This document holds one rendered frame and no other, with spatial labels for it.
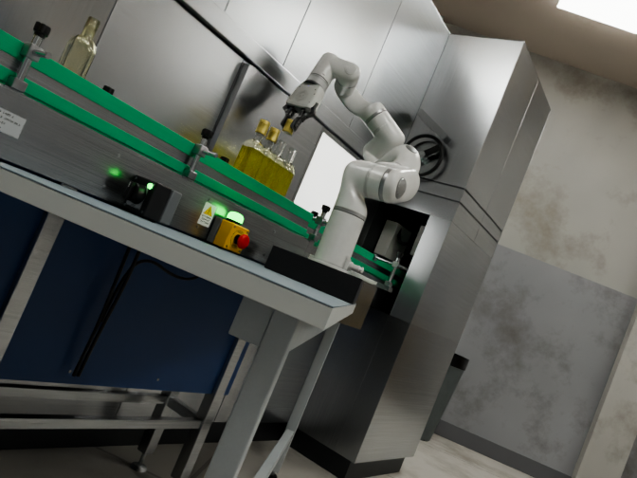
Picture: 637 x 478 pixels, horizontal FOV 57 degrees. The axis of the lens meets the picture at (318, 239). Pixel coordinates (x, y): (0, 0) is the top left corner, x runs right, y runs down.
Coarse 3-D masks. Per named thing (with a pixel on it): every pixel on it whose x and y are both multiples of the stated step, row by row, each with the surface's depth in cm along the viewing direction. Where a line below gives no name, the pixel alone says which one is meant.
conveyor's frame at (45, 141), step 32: (0, 96) 104; (0, 128) 106; (32, 128) 110; (64, 128) 115; (32, 160) 112; (64, 160) 117; (96, 160) 123; (128, 160) 129; (96, 192) 125; (192, 192) 146; (192, 224) 149; (256, 224) 168; (256, 256) 173
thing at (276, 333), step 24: (240, 312) 85; (264, 312) 85; (240, 336) 85; (264, 336) 84; (288, 336) 84; (312, 336) 126; (264, 360) 84; (264, 384) 83; (312, 384) 227; (240, 408) 83; (264, 408) 86; (240, 432) 83; (288, 432) 221; (216, 456) 83; (240, 456) 82
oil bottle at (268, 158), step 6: (264, 150) 183; (270, 150) 185; (264, 156) 182; (270, 156) 184; (264, 162) 183; (270, 162) 185; (264, 168) 183; (270, 168) 186; (258, 174) 182; (264, 174) 184; (258, 180) 183; (264, 180) 185
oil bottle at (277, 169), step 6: (276, 156) 188; (276, 162) 187; (282, 162) 190; (276, 168) 188; (282, 168) 191; (270, 174) 187; (276, 174) 189; (270, 180) 188; (276, 180) 190; (270, 186) 188
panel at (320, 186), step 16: (320, 144) 227; (336, 144) 235; (320, 160) 230; (336, 160) 238; (352, 160) 248; (304, 176) 225; (320, 176) 234; (336, 176) 242; (304, 192) 228; (320, 192) 236; (336, 192) 245; (304, 208) 231; (320, 208) 240
